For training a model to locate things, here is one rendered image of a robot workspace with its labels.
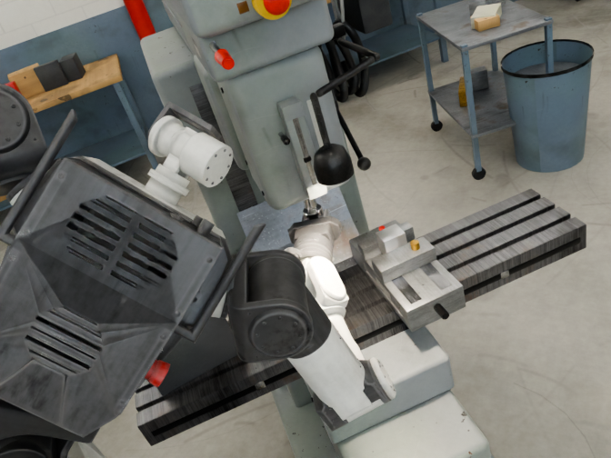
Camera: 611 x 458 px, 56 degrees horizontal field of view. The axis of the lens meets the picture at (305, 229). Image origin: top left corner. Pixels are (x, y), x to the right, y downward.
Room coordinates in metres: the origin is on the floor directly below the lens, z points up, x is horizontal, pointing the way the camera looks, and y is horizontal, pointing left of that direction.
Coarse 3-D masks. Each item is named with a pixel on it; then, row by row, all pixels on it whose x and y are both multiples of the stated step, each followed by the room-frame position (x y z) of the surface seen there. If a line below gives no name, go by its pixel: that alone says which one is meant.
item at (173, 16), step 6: (162, 0) 1.96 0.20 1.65; (168, 6) 1.76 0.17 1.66; (168, 12) 1.82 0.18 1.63; (174, 12) 1.60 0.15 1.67; (174, 18) 1.66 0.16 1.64; (174, 24) 1.84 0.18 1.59; (180, 24) 1.52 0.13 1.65; (180, 30) 1.57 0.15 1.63; (186, 42) 1.55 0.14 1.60; (204, 66) 1.26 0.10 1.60
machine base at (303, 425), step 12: (276, 396) 1.58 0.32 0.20; (288, 396) 1.56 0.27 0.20; (288, 408) 1.50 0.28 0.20; (300, 408) 1.48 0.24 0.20; (312, 408) 1.47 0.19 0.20; (288, 420) 1.45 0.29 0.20; (300, 420) 1.43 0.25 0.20; (312, 420) 1.41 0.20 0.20; (288, 432) 1.40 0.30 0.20; (300, 432) 1.38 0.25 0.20; (312, 432) 1.36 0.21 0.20; (324, 432) 1.35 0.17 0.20; (300, 444) 1.33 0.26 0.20; (312, 444) 1.31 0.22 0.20; (324, 444) 1.30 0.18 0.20; (300, 456) 1.28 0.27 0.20; (312, 456) 1.27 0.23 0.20; (324, 456) 1.25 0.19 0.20; (336, 456) 1.23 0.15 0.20; (492, 456) 1.06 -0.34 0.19
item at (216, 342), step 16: (224, 320) 1.08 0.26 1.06; (208, 336) 1.07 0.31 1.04; (224, 336) 1.08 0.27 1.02; (176, 352) 1.05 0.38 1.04; (192, 352) 1.05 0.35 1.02; (208, 352) 1.06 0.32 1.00; (224, 352) 1.07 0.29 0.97; (176, 368) 1.04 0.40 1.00; (192, 368) 1.05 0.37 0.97; (208, 368) 1.06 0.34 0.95; (160, 384) 1.03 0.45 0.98; (176, 384) 1.04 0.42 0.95
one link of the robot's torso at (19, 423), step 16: (0, 400) 0.56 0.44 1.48; (0, 416) 0.54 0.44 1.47; (16, 416) 0.55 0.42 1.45; (32, 416) 0.56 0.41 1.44; (0, 432) 0.54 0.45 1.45; (16, 432) 0.54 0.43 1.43; (32, 432) 0.55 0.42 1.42; (48, 432) 0.56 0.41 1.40; (64, 432) 0.56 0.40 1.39; (96, 432) 0.58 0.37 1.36; (64, 448) 0.58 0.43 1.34
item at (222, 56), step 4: (212, 44) 1.00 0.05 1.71; (212, 48) 0.98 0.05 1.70; (216, 48) 0.96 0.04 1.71; (216, 52) 0.92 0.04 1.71; (220, 52) 0.91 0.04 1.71; (224, 52) 0.91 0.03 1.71; (216, 56) 0.91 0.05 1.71; (220, 56) 0.90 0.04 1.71; (224, 56) 0.89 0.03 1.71; (228, 56) 0.88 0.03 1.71; (216, 60) 0.91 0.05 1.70; (220, 60) 0.89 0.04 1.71; (224, 60) 0.88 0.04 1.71; (228, 60) 0.88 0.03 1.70; (232, 60) 0.88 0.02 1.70; (220, 64) 0.89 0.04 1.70; (224, 64) 0.88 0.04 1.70; (228, 64) 0.88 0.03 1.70; (232, 64) 0.88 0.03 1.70; (228, 68) 0.88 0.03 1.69
